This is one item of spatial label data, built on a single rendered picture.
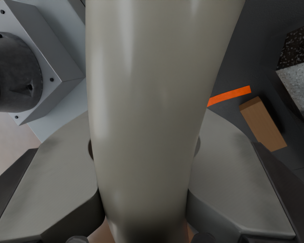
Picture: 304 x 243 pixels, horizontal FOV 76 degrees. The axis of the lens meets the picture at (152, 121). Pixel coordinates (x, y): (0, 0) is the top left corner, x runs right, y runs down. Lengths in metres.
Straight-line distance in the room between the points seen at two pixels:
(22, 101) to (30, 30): 0.16
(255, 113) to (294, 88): 0.51
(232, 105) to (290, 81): 0.63
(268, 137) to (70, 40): 1.09
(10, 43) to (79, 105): 0.21
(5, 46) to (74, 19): 0.16
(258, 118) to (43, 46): 1.06
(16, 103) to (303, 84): 0.76
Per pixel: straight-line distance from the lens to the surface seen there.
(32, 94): 0.53
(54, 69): 0.51
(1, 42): 0.54
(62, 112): 0.64
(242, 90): 1.30
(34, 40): 0.54
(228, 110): 1.33
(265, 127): 1.25
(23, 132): 2.38
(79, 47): 0.56
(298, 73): 0.71
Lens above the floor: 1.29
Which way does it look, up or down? 62 degrees down
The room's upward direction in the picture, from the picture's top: 135 degrees counter-clockwise
